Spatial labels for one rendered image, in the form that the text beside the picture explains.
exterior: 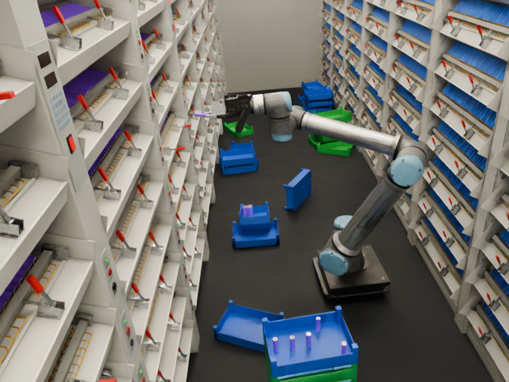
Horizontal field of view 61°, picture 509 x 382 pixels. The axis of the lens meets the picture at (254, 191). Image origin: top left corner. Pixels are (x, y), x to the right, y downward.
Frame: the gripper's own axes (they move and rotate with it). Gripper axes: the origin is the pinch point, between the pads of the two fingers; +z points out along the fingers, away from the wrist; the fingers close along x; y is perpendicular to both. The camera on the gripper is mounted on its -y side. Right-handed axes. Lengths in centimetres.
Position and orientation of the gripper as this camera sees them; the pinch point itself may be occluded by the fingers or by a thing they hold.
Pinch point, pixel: (208, 116)
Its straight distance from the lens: 194.4
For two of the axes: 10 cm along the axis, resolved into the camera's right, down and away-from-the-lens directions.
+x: 0.3, 4.7, -8.8
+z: -9.9, 1.2, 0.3
